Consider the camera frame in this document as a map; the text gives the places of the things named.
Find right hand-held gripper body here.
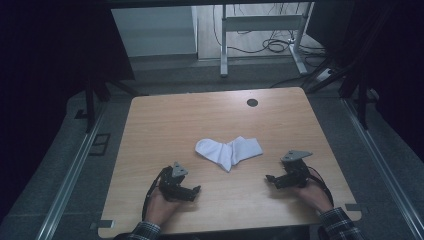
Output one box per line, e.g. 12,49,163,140
280,150,314,190

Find white panel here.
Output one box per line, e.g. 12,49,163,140
110,5,198,58

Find white power strip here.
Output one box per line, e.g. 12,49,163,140
314,67,335,83

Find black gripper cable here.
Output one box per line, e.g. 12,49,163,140
307,165,335,208
141,165,169,222

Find person's left hand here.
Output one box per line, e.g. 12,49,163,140
144,191,183,228

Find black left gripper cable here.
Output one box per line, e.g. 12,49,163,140
141,165,169,222

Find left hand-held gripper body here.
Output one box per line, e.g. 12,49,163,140
158,162,193,203

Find black floor cables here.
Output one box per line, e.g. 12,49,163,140
212,3,329,68

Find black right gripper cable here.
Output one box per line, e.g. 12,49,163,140
307,165,335,208

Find black rectangular floor frame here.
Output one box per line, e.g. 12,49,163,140
88,133,112,157

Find aluminium rail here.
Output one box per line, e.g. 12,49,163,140
35,101,109,240
341,98,424,238

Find person's right hand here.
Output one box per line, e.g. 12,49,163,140
293,170,334,215

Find black tripod stand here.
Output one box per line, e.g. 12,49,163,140
301,54,381,131
74,74,149,134

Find white sock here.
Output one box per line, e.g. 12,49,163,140
194,135,264,173

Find white metal desk frame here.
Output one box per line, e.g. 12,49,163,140
219,2,315,78

